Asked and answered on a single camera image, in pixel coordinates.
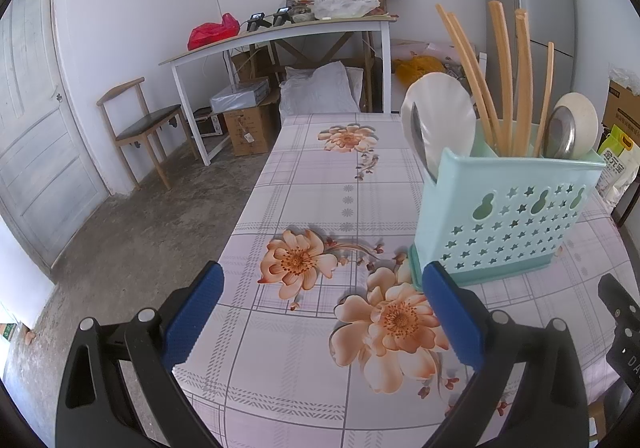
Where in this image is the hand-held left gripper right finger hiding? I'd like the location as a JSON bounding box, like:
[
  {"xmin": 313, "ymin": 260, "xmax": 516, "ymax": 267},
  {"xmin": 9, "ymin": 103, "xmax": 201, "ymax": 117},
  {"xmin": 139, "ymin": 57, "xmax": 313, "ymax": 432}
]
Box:
[{"xmin": 421, "ymin": 261, "xmax": 601, "ymax": 448}]

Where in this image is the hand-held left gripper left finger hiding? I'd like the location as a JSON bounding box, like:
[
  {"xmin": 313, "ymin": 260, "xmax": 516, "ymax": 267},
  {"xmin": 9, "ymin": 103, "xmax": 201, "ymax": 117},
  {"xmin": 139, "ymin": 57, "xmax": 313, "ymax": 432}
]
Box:
[{"xmin": 55, "ymin": 261, "xmax": 226, "ymax": 448}]

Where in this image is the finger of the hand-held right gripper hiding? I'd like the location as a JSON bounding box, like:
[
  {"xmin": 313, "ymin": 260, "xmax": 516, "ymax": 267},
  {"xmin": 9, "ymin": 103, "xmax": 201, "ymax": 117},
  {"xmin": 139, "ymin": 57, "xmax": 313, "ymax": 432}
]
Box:
[{"xmin": 597, "ymin": 272, "xmax": 640, "ymax": 325}]

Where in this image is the teal plastic utensil holder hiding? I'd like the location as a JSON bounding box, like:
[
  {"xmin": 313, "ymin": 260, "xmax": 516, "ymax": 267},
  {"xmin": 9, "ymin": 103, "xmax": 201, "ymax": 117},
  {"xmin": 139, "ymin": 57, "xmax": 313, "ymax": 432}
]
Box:
[{"xmin": 407, "ymin": 121, "xmax": 607, "ymax": 290}]

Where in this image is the metal spoon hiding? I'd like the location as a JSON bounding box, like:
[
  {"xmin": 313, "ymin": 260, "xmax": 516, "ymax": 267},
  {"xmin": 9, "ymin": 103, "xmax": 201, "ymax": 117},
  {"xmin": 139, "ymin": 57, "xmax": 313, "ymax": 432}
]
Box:
[
  {"xmin": 410, "ymin": 101, "xmax": 441, "ymax": 181},
  {"xmin": 544, "ymin": 106, "xmax": 577, "ymax": 159}
]

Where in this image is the white ceramic spoon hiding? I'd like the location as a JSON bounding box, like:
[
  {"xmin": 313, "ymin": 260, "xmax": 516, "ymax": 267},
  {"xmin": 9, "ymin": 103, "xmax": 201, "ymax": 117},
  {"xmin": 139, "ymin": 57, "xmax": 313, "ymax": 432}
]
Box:
[
  {"xmin": 400, "ymin": 72, "xmax": 477, "ymax": 180},
  {"xmin": 552, "ymin": 92, "xmax": 599, "ymax": 160}
]

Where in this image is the wooden chopstick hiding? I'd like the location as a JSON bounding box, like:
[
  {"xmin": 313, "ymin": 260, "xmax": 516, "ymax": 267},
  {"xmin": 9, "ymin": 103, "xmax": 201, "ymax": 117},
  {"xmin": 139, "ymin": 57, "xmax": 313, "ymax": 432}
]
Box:
[
  {"xmin": 446, "ymin": 12, "xmax": 502, "ymax": 151},
  {"xmin": 515, "ymin": 10, "xmax": 533, "ymax": 157},
  {"xmin": 436, "ymin": 3, "xmax": 496, "ymax": 151},
  {"xmin": 533, "ymin": 42, "xmax": 556, "ymax": 157},
  {"xmin": 488, "ymin": 0, "xmax": 515, "ymax": 157}
]

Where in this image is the white and green rice bag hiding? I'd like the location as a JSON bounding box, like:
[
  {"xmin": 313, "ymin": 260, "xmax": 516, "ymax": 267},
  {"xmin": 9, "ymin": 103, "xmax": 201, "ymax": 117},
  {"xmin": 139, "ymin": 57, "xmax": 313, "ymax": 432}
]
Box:
[{"xmin": 595, "ymin": 124, "xmax": 640, "ymax": 214}]

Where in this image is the floral tablecloth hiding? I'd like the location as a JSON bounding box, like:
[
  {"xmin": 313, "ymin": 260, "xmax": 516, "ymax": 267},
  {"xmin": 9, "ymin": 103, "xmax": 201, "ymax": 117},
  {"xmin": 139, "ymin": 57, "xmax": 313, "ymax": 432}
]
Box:
[{"xmin": 172, "ymin": 112, "xmax": 633, "ymax": 448}]

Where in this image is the small cardboard box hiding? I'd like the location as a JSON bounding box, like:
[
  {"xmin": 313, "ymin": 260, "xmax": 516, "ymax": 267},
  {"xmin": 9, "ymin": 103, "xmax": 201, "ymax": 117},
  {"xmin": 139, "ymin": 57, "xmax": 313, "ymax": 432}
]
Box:
[{"xmin": 223, "ymin": 103, "xmax": 281, "ymax": 157}]

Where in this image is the toaster oven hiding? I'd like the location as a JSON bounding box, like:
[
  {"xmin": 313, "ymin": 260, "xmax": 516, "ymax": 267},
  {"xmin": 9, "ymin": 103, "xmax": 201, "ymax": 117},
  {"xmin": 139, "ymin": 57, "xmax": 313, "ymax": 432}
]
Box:
[{"xmin": 194, "ymin": 107, "xmax": 228, "ymax": 139}]

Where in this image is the wooden chair dark seat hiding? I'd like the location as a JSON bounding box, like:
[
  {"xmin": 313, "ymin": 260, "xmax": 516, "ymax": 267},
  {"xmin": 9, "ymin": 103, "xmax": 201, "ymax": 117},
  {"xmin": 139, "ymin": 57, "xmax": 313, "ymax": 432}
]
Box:
[{"xmin": 96, "ymin": 77, "xmax": 198, "ymax": 191}]

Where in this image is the large cardboard box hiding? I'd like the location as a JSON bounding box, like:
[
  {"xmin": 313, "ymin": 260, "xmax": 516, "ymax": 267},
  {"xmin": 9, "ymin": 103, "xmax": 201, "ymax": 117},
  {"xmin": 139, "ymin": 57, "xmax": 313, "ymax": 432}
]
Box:
[{"xmin": 601, "ymin": 66, "xmax": 640, "ymax": 134}]

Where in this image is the plastic wrapped grey box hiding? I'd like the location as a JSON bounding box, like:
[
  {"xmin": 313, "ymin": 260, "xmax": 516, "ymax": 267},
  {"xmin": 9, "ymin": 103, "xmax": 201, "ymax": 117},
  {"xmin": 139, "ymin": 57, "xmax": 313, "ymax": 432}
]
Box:
[{"xmin": 210, "ymin": 80, "xmax": 271, "ymax": 113}]

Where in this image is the white door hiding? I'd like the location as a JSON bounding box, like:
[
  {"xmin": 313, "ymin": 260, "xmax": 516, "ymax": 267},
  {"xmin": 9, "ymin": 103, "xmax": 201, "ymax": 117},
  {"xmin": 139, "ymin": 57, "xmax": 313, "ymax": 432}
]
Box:
[{"xmin": 0, "ymin": 0, "xmax": 111, "ymax": 271}]

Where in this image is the yellow plastic bag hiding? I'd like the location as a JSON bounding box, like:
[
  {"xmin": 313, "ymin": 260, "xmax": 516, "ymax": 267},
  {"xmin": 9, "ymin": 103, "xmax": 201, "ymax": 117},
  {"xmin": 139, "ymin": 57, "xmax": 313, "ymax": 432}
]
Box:
[{"xmin": 392, "ymin": 56, "xmax": 446, "ymax": 89}]

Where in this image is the white sack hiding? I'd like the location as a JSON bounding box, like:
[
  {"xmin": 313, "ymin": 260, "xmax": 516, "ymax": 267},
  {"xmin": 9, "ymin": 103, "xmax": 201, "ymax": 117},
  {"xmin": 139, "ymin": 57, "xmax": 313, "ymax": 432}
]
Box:
[{"xmin": 278, "ymin": 61, "xmax": 364, "ymax": 125}]

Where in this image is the red plastic bag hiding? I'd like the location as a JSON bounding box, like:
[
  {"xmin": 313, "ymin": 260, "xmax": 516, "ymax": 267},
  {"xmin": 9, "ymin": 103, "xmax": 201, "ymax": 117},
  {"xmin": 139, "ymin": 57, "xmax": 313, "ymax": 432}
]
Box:
[{"xmin": 187, "ymin": 12, "xmax": 241, "ymax": 52}]

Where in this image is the white table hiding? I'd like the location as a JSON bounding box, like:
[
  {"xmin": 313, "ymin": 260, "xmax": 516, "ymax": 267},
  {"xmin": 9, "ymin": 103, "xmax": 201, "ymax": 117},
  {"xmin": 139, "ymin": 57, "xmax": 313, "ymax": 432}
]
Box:
[{"xmin": 159, "ymin": 14, "xmax": 399, "ymax": 166}]

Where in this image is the grey refrigerator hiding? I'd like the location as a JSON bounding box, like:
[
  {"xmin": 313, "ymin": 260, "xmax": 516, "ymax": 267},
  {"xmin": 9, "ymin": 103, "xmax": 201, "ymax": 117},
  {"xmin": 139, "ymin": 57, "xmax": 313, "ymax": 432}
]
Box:
[{"xmin": 477, "ymin": 0, "xmax": 578, "ymax": 139}]

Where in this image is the clear plastic bag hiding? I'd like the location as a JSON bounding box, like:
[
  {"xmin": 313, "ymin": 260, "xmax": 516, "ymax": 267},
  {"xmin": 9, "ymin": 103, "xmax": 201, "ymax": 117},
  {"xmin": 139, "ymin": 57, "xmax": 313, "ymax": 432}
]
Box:
[{"xmin": 312, "ymin": 0, "xmax": 381, "ymax": 20}]

